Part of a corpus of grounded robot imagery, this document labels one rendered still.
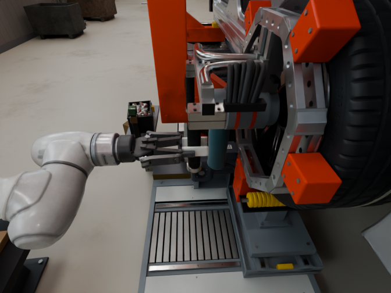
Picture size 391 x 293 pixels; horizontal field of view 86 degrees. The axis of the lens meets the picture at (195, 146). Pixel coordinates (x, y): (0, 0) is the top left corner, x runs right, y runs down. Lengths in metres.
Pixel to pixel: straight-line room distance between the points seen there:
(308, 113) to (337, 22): 0.16
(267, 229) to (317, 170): 0.71
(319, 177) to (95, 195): 1.44
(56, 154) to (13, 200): 0.12
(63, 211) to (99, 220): 1.01
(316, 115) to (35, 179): 0.58
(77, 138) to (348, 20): 0.60
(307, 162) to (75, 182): 0.51
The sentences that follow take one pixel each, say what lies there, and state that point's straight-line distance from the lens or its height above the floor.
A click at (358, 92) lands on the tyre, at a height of 1.03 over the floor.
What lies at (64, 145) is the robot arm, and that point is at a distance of 0.59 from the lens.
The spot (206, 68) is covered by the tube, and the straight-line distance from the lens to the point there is 0.56.
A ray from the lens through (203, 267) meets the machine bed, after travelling 1.19.
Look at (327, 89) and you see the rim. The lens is 0.55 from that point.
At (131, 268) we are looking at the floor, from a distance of 1.32.
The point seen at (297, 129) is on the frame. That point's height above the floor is 0.95.
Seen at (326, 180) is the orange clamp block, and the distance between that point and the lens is 0.48.
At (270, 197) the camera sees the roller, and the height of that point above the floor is 0.54.
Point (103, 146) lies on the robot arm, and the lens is 0.57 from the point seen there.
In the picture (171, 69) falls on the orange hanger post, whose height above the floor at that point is 0.83.
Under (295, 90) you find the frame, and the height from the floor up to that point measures 1.01.
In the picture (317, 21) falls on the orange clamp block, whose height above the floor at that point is 1.13.
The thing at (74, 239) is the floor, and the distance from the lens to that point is 1.51.
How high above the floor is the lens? 1.19
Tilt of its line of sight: 39 degrees down
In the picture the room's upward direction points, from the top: straight up
